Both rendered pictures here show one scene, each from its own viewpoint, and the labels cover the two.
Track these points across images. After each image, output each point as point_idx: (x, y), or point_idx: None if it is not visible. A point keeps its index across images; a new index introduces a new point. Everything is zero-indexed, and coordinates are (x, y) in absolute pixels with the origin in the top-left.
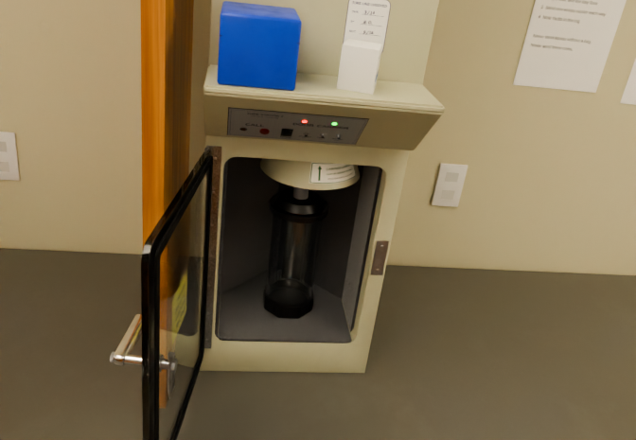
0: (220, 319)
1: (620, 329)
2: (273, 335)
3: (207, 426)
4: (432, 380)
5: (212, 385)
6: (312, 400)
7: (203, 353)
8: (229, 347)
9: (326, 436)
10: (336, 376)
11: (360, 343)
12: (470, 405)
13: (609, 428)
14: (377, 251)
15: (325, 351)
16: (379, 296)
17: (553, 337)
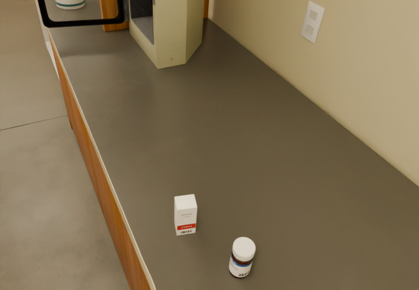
0: (144, 17)
1: (308, 176)
2: (143, 28)
3: (100, 40)
4: (167, 88)
5: (123, 37)
6: (128, 58)
7: (121, 19)
8: (133, 25)
9: (108, 64)
10: (149, 62)
11: (154, 47)
12: (155, 101)
13: (171, 157)
14: None
15: (148, 45)
16: (156, 20)
17: (256, 135)
